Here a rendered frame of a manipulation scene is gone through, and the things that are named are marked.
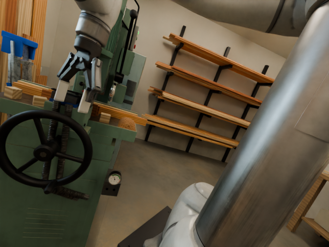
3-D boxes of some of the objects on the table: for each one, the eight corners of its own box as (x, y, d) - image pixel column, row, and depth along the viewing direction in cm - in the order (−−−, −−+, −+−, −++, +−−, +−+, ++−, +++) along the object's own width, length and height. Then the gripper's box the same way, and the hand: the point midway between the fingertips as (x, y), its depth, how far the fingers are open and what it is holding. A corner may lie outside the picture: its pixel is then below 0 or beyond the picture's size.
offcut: (99, 121, 71) (101, 113, 70) (99, 119, 74) (101, 112, 73) (108, 123, 73) (110, 116, 72) (108, 121, 76) (110, 114, 75)
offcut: (45, 105, 68) (46, 97, 67) (46, 107, 66) (47, 99, 65) (32, 103, 65) (33, 94, 64) (33, 105, 63) (34, 97, 62)
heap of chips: (117, 126, 73) (119, 119, 73) (119, 119, 86) (121, 113, 86) (135, 131, 76) (137, 124, 75) (134, 123, 89) (136, 117, 88)
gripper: (127, 52, 45) (104, 120, 46) (78, 44, 56) (61, 99, 57) (107, 37, 38) (82, 116, 40) (57, 31, 49) (37, 93, 51)
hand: (70, 103), depth 48 cm, fingers open, 13 cm apart
